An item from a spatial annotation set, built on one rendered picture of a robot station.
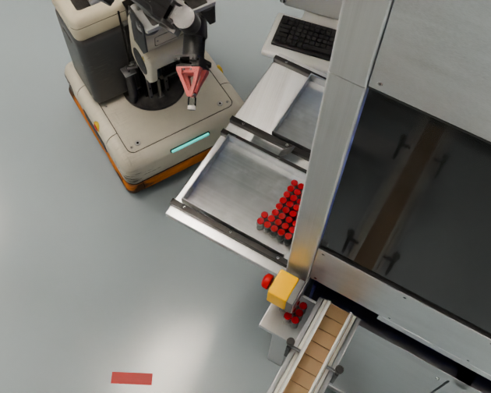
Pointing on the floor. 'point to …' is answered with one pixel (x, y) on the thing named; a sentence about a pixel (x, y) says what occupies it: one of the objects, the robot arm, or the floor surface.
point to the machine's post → (335, 130)
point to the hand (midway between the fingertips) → (191, 93)
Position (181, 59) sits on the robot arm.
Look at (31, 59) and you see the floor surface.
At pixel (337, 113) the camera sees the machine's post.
